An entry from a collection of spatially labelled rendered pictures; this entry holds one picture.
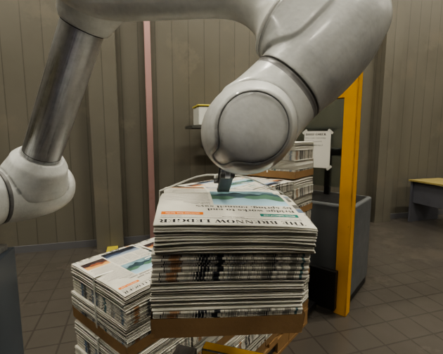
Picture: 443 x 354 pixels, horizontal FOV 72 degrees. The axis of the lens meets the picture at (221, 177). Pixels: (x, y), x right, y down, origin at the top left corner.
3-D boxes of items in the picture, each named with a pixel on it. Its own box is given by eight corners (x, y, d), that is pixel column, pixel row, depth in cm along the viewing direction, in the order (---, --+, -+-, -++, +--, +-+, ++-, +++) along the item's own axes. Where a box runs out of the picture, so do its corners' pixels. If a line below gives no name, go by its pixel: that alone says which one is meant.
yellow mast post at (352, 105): (333, 312, 229) (346, 57, 205) (337, 307, 236) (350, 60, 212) (345, 317, 223) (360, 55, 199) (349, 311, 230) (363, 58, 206)
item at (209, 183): (176, 186, 159) (176, 184, 159) (212, 180, 181) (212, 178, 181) (233, 194, 137) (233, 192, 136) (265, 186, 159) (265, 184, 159)
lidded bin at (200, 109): (224, 126, 377) (224, 107, 374) (233, 126, 345) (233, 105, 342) (192, 126, 365) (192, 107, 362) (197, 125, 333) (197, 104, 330)
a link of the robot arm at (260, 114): (236, 187, 45) (299, 125, 45) (258, 202, 29) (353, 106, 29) (184, 135, 44) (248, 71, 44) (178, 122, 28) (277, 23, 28)
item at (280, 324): (157, 286, 70) (157, 270, 69) (278, 284, 73) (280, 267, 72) (150, 340, 55) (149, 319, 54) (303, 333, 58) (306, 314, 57)
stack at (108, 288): (80, 449, 129) (67, 262, 118) (240, 321, 218) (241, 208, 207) (134, 522, 104) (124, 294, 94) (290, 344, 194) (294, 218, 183)
